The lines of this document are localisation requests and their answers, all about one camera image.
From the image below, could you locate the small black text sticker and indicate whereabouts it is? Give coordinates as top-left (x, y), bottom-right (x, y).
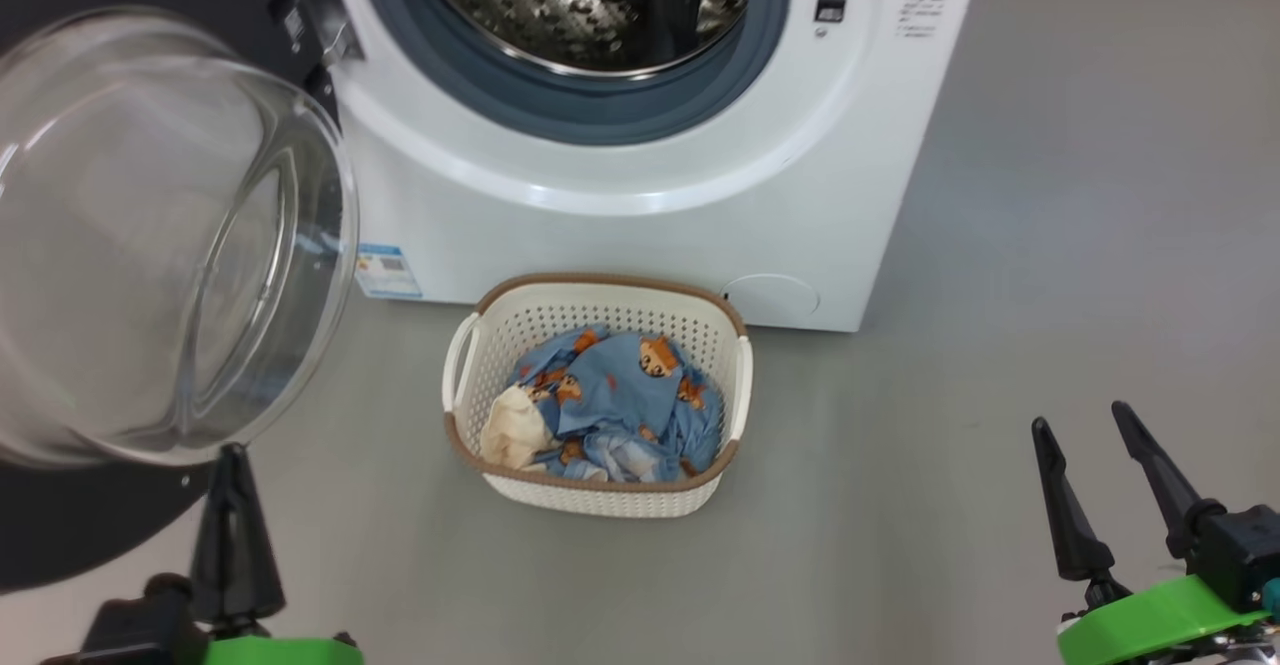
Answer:
top-left (897, 0), bottom-right (941, 39)

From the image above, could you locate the black round glass washer door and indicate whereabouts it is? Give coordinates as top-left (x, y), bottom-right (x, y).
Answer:
top-left (0, 0), bottom-right (361, 594)

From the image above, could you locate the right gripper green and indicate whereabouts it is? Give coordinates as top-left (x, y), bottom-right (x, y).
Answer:
top-left (1032, 401), bottom-right (1271, 665)

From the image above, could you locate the metal door hinge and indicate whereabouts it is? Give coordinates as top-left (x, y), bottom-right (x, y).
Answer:
top-left (265, 0), bottom-right (363, 68)

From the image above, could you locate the cream cloth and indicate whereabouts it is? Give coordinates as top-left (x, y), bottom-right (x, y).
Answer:
top-left (480, 385), bottom-right (561, 472)

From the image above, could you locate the white perforated basket brown rim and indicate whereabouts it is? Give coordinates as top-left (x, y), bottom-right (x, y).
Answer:
top-left (442, 273), bottom-right (753, 519)

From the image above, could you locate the stainless steel washing machine drum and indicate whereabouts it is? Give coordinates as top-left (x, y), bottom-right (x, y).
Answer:
top-left (415, 0), bottom-right (751, 78)

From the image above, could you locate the blue energy label sticker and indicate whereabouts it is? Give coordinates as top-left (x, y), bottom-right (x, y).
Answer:
top-left (355, 243), bottom-right (423, 300)

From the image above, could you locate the white front-load washing machine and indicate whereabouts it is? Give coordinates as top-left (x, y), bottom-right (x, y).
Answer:
top-left (320, 0), bottom-right (987, 334)

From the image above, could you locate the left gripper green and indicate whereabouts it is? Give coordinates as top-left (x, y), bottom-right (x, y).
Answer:
top-left (190, 443), bottom-right (363, 665)

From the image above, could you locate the round white filter cover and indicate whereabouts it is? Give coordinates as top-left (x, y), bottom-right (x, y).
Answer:
top-left (722, 274), bottom-right (821, 321)

